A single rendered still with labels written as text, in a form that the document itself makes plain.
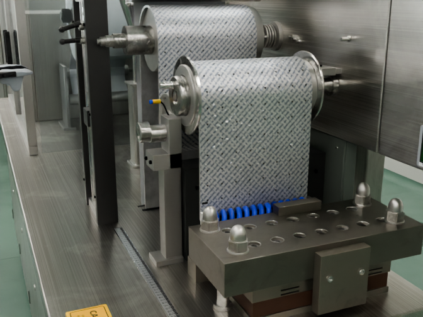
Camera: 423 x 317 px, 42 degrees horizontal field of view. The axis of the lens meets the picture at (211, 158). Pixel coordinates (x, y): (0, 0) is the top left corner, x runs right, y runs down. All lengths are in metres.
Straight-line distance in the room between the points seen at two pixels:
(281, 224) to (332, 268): 0.13
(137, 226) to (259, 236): 0.45
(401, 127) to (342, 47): 0.23
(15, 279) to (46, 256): 1.91
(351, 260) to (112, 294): 0.44
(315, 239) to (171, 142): 0.33
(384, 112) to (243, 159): 0.27
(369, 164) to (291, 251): 0.53
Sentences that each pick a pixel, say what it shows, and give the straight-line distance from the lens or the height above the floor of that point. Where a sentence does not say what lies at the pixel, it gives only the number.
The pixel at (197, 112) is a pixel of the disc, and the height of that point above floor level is 1.23.
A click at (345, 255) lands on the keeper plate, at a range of 0.96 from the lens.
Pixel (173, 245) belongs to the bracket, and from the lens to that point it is 1.15.
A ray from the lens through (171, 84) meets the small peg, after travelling 1.03.
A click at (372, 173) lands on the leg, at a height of 1.01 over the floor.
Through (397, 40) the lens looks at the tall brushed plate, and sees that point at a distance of 1.04.
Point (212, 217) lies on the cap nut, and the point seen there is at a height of 1.06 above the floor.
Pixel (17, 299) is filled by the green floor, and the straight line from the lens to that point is 2.95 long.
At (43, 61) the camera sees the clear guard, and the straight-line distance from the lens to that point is 1.96.
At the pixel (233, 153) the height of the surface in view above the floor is 1.15.
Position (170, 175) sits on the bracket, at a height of 1.09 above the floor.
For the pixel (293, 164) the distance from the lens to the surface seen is 1.11.
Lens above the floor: 1.43
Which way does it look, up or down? 16 degrees down
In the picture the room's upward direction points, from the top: straight up
